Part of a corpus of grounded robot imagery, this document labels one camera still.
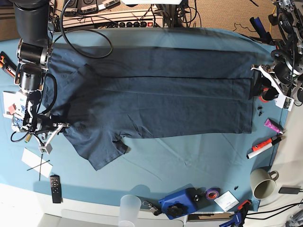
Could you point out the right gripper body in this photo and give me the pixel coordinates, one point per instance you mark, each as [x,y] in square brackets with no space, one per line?
[43,127]

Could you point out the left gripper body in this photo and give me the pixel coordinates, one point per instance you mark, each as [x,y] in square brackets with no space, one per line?
[285,76]

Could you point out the dark blue T-shirt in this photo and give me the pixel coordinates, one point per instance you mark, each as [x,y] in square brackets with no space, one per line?
[146,93]

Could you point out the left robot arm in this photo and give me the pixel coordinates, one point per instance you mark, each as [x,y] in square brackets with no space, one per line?
[288,17]

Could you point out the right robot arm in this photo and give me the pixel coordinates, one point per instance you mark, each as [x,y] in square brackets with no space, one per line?
[33,53]

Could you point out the red tape roll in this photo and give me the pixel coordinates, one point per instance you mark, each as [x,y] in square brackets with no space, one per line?
[262,95]

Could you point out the small yellow green lighter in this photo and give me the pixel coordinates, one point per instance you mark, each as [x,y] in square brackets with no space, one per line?
[28,138]

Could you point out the small black screws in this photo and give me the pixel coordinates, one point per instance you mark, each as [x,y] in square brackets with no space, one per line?
[260,110]

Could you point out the purple glue tube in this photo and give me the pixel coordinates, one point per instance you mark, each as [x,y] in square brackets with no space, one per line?
[274,126]

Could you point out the white notepad with red block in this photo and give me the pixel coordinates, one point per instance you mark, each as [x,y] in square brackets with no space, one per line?
[10,106]

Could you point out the white paper card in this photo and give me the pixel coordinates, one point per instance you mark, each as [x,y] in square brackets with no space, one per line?
[31,160]

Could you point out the black silver pen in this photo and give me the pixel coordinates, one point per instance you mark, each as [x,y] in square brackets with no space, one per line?
[278,138]

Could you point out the orange white marker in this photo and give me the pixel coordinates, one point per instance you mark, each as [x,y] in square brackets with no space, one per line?
[259,148]

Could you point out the black remote control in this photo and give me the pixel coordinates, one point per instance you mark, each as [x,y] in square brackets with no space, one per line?
[56,190]

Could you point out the orange black utility knife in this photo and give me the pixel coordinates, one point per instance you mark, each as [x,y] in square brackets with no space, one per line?
[7,65]

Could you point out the light blue table cloth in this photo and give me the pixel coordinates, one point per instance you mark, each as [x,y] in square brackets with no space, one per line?
[154,168]

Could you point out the beige ceramic mug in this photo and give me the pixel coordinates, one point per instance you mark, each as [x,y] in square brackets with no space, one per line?
[263,183]

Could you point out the small black phone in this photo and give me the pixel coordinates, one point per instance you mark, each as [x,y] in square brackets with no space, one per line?
[289,190]

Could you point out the purple tape roll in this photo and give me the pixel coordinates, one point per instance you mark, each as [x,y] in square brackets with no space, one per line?
[212,193]

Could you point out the white square card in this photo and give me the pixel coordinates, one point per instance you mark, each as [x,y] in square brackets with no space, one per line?
[226,201]

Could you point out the black power strip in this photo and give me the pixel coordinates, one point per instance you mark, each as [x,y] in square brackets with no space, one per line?
[141,24]

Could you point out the translucent plastic cup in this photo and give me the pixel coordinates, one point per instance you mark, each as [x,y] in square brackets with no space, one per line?
[129,209]

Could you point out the blue orange bar clamp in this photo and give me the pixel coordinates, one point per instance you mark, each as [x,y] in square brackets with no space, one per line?
[239,216]

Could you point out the blue box with black knob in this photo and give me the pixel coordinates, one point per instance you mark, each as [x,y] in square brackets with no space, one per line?
[181,203]

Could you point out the metal carabiner keyring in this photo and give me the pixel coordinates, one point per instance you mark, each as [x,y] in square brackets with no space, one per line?
[153,208]

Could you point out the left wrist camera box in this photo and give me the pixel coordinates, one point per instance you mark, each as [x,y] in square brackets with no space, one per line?
[284,102]

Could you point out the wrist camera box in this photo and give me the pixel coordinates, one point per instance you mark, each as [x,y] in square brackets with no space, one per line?
[284,102]
[47,148]

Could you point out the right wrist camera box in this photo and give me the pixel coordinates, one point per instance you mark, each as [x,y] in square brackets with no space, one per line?
[47,148]

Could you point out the black cable tie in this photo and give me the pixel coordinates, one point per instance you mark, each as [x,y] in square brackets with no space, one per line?
[41,159]
[38,165]

